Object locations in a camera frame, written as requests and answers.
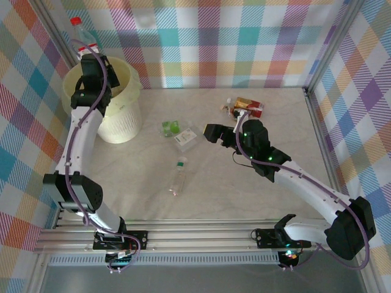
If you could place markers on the clear plastic box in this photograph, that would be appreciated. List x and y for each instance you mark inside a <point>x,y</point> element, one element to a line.
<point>184,138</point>

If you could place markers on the crushed green label bottle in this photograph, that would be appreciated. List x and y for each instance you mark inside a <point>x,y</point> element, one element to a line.
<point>168,127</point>

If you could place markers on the clear bottle red label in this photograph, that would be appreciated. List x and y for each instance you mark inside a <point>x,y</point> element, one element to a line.
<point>82,33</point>

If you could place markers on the clear bottle green neck band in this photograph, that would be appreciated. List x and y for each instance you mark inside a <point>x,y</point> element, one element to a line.
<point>179,180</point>

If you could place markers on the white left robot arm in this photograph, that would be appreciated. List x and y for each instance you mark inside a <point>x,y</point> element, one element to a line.
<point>82,137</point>

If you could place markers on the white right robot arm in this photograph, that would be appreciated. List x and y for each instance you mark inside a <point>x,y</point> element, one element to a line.
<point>305,189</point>

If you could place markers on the cream ribbed waste bin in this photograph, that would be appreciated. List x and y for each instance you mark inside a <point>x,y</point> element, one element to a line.
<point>122,125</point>

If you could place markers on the pale yellow waste basket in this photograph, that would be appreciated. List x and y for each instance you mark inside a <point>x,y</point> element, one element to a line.
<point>128,91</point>

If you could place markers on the plaid backdrop cloth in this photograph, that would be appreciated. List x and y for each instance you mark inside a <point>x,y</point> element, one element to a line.
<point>366,122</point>
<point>18,122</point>
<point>214,36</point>

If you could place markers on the black control board with lights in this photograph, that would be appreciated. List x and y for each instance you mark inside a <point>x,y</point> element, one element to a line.
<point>290,258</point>

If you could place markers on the green terminal control board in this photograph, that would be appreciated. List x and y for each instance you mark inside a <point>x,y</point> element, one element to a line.
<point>120,262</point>

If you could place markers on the aluminium side rail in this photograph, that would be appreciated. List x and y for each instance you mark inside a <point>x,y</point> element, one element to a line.
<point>318,122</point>

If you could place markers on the aluminium frame post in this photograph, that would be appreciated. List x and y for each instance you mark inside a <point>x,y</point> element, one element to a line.
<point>55,27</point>
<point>331,45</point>

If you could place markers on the aluminium base rail beams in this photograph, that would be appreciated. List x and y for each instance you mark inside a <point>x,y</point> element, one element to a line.
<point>198,236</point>

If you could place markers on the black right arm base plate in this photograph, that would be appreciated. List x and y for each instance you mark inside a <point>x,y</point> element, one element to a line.
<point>264,239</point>

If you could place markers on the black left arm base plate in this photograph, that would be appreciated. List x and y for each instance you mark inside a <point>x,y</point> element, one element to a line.
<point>142,239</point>

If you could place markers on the aluminium frame leg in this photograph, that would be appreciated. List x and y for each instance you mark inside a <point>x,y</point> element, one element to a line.
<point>368,274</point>
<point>38,274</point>

